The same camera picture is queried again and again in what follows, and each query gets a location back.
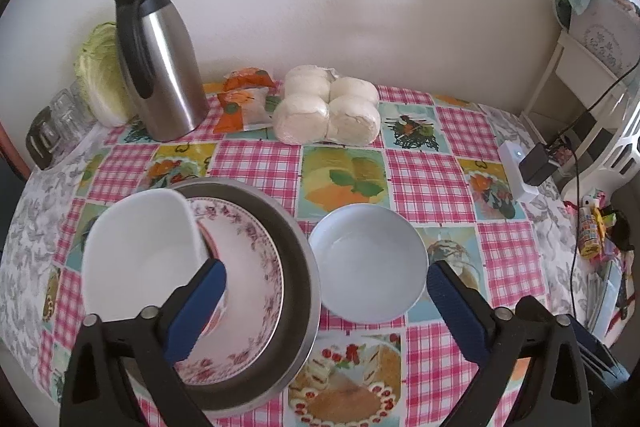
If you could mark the stainless steel basin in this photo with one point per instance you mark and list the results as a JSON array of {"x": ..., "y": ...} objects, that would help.
[{"x": 300, "y": 287}]

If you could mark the pink checked picture tablecloth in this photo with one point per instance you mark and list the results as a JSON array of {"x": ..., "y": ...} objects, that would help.
[{"x": 425, "y": 177}]

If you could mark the black power adapter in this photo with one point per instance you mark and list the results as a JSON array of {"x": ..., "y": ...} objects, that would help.
[{"x": 537, "y": 164}]

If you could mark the napa cabbage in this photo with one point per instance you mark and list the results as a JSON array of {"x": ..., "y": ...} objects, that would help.
[{"x": 100, "y": 77}]

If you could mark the colourful snack packets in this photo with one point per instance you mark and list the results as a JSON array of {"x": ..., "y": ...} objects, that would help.
[{"x": 592, "y": 227}]

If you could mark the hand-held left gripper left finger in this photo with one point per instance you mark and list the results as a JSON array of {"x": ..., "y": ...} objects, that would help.
[{"x": 197, "y": 307}]

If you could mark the clear drinking glass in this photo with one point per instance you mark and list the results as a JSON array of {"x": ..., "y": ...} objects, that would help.
[
  {"x": 65, "y": 117},
  {"x": 82, "y": 104}
]

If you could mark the bag of steamed buns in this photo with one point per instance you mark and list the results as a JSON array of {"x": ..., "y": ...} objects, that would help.
[{"x": 325, "y": 112}]

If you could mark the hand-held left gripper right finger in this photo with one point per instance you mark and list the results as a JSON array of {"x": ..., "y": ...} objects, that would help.
[{"x": 457, "y": 312}]

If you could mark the white power strip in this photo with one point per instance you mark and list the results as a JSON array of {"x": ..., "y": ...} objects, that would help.
[{"x": 512, "y": 167}]

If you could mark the white shelf rack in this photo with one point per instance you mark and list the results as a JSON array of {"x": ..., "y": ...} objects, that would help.
[{"x": 565, "y": 72}]

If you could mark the white plastic chair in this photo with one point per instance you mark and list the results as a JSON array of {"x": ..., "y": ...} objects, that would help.
[{"x": 615, "y": 152}]

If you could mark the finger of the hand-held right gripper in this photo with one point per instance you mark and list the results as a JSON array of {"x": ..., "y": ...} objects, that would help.
[{"x": 597, "y": 352}]

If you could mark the stainless steel thermos jug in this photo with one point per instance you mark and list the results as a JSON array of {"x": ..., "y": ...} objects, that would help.
[{"x": 165, "y": 72}]

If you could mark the plain white square bowl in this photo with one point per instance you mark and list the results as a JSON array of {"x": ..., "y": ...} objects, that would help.
[{"x": 140, "y": 252}]

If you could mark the floral printed board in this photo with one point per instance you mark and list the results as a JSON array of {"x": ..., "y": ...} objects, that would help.
[{"x": 605, "y": 37}]

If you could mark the pink board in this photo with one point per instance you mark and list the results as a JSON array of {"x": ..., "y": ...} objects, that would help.
[{"x": 10, "y": 152}]

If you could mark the orange snack packet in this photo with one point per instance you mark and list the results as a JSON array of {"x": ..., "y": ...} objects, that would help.
[{"x": 245, "y": 107}]

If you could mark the round floral rimmed plate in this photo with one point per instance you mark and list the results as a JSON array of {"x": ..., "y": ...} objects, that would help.
[{"x": 250, "y": 287}]

